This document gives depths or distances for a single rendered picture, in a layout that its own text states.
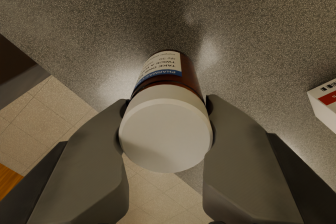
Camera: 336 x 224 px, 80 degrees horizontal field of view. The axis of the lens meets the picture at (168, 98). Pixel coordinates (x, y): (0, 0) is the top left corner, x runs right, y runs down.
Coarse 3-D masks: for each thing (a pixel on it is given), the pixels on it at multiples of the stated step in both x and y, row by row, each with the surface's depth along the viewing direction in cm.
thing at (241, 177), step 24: (216, 96) 12; (216, 120) 10; (240, 120) 9; (216, 144) 8; (240, 144) 8; (264, 144) 8; (216, 168) 7; (240, 168) 7; (264, 168) 7; (216, 192) 6; (240, 192) 6; (264, 192) 6; (288, 192) 6; (216, 216) 7; (240, 216) 6; (264, 216) 5; (288, 216) 5
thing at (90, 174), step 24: (96, 120) 10; (120, 120) 10; (72, 144) 9; (96, 144) 9; (72, 168) 7; (96, 168) 7; (120, 168) 7; (48, 192) 7; (72, 192) 7; (96, 192) 6; (120, 192) 7; (48, 216) 6; (72, 216) 6; (96, 216) 6; (120, 216) 7
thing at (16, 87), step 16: (0, 48) 61; (16, 48) 66; (0, 64) 57; (16, 64) 61; (32, 64) 66; (0, 80) 54; (16, 80) 61; (32, 80) 77; (0, 96) 59; (16, 96) 74
